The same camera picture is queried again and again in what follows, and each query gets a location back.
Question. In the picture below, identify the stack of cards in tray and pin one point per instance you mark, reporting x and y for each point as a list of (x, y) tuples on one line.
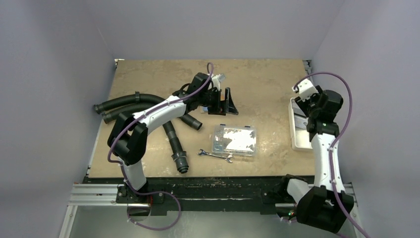
[(300, 119)]

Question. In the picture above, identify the black corrugated hose short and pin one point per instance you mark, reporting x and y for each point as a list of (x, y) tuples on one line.
[(191, 121)]

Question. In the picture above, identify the white plastic tray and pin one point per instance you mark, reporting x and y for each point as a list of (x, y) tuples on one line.
[(299, 137)]

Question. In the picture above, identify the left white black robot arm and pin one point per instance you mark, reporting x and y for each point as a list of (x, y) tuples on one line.
[(128, 139)]

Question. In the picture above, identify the aluminium frame rail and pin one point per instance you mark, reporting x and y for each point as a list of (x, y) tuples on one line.
[(107, 194)]

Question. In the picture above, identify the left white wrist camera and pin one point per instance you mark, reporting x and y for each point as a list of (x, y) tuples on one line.
[(218, 80)]

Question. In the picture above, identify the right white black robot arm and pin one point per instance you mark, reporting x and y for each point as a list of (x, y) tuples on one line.
[(325, 205)]

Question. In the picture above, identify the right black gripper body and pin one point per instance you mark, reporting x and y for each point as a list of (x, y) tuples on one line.
[(310, 109)]

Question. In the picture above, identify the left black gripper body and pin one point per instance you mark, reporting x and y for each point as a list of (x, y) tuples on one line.
[(211, 98)]

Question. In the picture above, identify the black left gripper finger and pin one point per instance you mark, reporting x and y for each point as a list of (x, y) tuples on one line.
[(229, 105), (216, 111)]

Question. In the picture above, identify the silver open-end wrench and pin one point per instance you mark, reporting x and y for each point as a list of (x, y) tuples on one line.
[(226, 157)]

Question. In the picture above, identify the clear plastic screw box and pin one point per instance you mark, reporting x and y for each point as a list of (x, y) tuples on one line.
[(234, 140)]

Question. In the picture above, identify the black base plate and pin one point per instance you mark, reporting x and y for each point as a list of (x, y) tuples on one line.
[(265, 195)]

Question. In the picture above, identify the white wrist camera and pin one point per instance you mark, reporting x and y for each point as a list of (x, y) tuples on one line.
[(305, 89), (218, 80)]

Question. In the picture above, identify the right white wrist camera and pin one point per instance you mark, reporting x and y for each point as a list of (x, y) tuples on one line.
[(305, 89)]

